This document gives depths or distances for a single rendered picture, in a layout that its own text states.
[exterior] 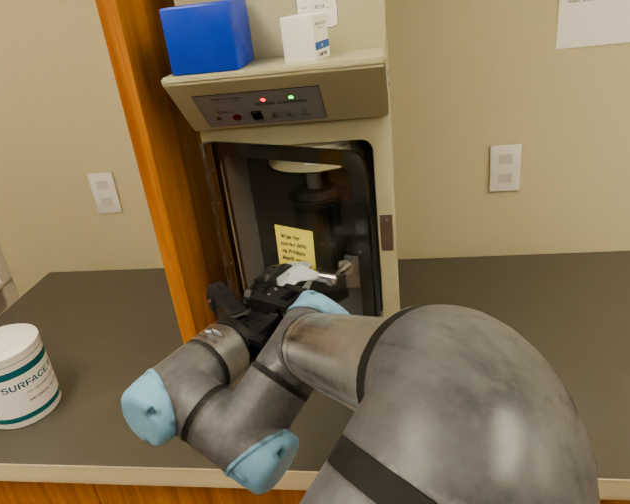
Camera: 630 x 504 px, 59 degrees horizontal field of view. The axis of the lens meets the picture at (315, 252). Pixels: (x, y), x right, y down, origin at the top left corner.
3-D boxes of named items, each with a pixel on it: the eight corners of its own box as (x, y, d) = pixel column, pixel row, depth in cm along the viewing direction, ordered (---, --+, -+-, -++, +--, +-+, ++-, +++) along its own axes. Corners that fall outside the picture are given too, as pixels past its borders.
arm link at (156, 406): (167, 466, 61) (114, 422, 64) (231, 404, 69) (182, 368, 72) (169, 424, 57) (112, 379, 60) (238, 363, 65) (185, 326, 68)
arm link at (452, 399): (552, 224, 21) (285, 277, 68) (404, 482, 19) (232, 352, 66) (753, 390, 23) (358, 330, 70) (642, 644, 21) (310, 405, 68)
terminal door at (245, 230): (244, 335, 111) (206, 140, 94) (381, 376, 95) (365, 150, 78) (242, 337, 110) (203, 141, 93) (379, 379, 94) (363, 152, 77)
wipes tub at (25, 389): (16, 383, 113) (-10, 322, 106) (75, 383, 111) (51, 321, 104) (-27, 430, 101) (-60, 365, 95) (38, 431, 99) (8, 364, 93)
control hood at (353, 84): (197, 128, 93) (185, 66, 89) (390, 112, 88) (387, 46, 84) (173, 147, 83) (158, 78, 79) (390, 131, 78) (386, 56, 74)
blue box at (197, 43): (194, 66, 88) (182, 4, 84) (255, 60, 86) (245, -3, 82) (172, 76, 79) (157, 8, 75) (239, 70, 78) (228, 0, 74)
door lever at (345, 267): (304, 265, 93) (303, 251, 91) (354, 275, 88) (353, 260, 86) (286, 280, 89) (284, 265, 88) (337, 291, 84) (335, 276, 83)
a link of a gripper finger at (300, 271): (336, 271, 85) (303, 303, 79) (304, 264, 88) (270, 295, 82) (333, 253, 83) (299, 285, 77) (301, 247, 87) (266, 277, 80)
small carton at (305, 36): (299, 57, 84) (294, 14, 81) (330, 55, 81) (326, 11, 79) (284, 62, 80) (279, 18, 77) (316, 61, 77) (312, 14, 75)
